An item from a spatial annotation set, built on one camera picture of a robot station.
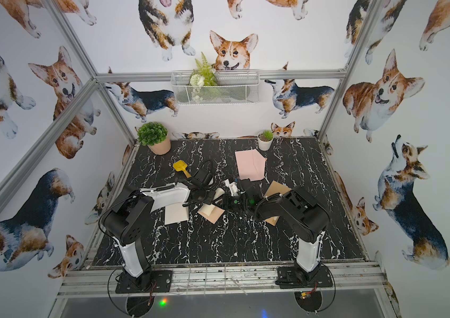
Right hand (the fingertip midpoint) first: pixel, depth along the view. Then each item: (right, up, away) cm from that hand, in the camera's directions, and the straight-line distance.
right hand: (212, 204), depth 87 cm
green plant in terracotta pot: (-32, +31, +17) cm, 47 cm away
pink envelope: (+19, +16, +24) cm, 34 cm away
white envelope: (-17, -5, +5) cm, 19 cm away
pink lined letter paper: (-1, -4, +1) cm, 4 cm away
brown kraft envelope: (+31, +4, +15) cm, 35 cm away
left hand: (-1, +3, +10) cm, 10 cm away
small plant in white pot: (+27, +30, +23) cm, 47 cm away
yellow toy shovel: (-19, +16, +20) cm, 32 cm away
